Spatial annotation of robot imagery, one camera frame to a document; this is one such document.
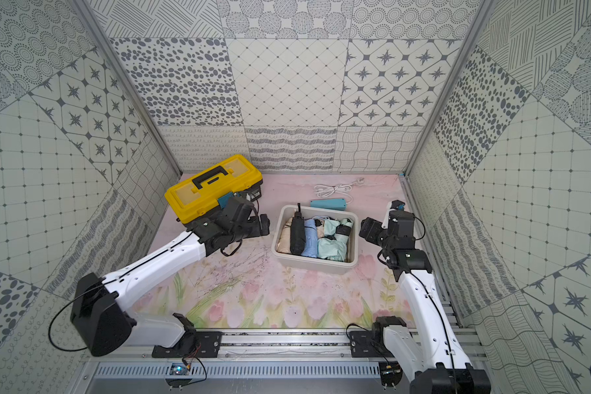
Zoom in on white plastic storage box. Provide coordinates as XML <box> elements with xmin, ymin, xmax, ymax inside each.
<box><xmin>271</xmin><ymin>204</ymin><xmax>360</xmax><ymax>275</ymax></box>

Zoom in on teal rectangular case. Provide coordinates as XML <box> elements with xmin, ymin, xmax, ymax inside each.
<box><xmin>310</xmin><ymin>198</ymin><xmax>347</xmax><ymax>211</ymax></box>

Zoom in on beige umbrella black stripes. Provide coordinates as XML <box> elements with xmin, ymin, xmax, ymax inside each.
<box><xmin>276</xmin><ymin>218</ymin><xmax>292</xmax><ymax>254</ymax></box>

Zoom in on aluminium mounting rail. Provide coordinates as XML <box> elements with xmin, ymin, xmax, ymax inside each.
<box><xmin>78</xmin><ymin>327</ymin><xmax>489</xmax><ymax>364</ymax></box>

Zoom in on white slotted cable duct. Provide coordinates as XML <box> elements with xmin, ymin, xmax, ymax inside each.
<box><xmin>95</xmin><ymin>361</ymin><xmax>379</xmax><ymax>379</ymax></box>

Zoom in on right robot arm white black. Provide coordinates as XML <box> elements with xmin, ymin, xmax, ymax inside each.
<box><xmin>359</xmin><ymin>200</ymin><xmax>492</xmax><ymax>393</ymax></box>

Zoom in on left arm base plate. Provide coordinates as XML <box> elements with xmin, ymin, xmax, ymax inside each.
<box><xmin>152</xmin><ymin>331</ymin><xmax>223</xmax><ymax>359</ymax></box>

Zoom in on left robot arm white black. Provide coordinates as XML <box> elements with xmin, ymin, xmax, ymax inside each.
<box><xmin>70</xmin><ymin>193</ymin><xmax>270</xmax><ymax>358</ymax></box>

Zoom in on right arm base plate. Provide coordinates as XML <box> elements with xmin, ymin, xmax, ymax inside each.
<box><xmin>347</xmin><ymin>330</ymin><xmax>392</xmax><ymax>359</ymax></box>

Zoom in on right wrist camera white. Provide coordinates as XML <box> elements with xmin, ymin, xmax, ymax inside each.
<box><xmin>383</xmin><ymin>200</ymin><xmax>405</xmax><ymax>228</ymax></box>

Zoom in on mint green umbrella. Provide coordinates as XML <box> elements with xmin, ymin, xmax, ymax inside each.
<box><xmin>318</xmin><ymin>218</ymin><xmax>354</xmax><ymax>262</ymax></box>

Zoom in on white coiled cable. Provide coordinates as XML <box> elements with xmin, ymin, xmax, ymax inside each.
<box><xmin>313</xmin><ymin>178</ymin><xmax>366</xmax><ymax>203</ymax></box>

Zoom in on periwinkle blue umbrella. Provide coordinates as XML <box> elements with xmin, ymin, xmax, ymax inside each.
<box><xmin>301</xmin><ymin>218</ymin><xmax>324</xmax><ymax>259</ymax></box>

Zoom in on yellow black toolbox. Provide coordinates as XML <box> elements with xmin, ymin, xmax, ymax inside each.
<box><xmin>165</xmin><ymin>154</ymin><xmax>263</xmax><ymax>231</ymax></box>

